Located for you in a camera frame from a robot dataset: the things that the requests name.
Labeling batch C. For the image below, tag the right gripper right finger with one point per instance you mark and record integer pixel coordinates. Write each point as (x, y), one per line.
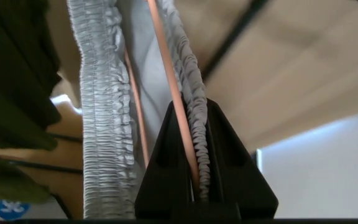
(238, 180)

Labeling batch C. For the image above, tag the green sleeveless shirt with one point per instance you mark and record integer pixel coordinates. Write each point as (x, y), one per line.
(14, 77)

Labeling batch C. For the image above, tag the beige curtain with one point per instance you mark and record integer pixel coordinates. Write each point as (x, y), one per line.
(291, 62)

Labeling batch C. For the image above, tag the pink clothes hanger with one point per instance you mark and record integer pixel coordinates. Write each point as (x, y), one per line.
(169, 68)

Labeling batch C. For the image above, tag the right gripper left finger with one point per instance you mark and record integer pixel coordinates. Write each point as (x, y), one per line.
(163, 180)

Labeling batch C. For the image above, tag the black clothes rack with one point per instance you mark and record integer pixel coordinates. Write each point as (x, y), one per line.
(232, 37)

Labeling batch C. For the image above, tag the pale grey garment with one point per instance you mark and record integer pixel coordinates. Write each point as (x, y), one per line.
(104, 109)

